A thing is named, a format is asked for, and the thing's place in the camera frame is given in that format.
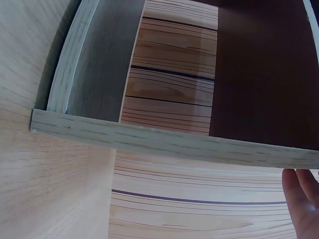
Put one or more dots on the person's right hand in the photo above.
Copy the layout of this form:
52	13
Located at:
305	214

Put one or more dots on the person's right fingers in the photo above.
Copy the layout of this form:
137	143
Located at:
296	185

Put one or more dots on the pale grey wooden open box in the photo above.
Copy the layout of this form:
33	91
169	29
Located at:
149	140

